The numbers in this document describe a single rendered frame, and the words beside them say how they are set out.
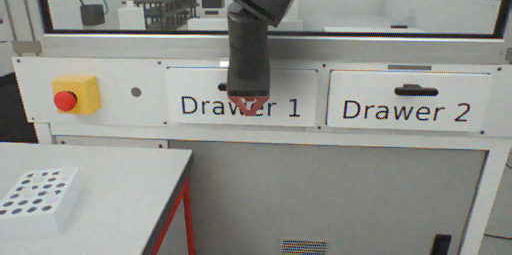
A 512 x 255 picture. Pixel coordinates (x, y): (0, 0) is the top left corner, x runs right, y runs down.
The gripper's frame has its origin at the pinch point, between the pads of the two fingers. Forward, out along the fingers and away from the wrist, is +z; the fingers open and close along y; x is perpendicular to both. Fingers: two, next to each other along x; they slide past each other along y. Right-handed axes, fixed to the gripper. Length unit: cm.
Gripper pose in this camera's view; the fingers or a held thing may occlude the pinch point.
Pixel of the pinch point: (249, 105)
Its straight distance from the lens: 61.3
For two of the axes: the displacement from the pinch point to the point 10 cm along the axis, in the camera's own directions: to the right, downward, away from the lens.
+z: 0.1, 6.5, 7.6
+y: 0.2, -7.6, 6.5
